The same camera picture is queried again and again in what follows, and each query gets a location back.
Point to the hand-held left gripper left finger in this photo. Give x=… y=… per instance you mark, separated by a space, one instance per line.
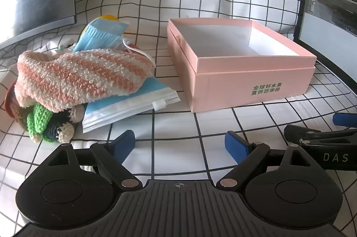
x=125 y=143

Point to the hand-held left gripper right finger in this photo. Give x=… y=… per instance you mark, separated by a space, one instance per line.
x=235 y=145

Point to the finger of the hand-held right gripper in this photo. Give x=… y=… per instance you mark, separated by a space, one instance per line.
x=301 y=132
x=345 y=119

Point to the blue mask packet zip bag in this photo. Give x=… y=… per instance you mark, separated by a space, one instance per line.
x=117 y=111

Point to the pink cardboard box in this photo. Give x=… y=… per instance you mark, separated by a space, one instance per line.
x=223 y=86

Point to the pink white striped fuzzy towel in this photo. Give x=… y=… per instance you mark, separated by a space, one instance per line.
x=83 y=78

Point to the crochet doll with red hat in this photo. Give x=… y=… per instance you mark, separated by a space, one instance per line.
x=39 y=120

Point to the computer case with glass panel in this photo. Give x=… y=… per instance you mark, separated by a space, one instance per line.
x=329 y=3

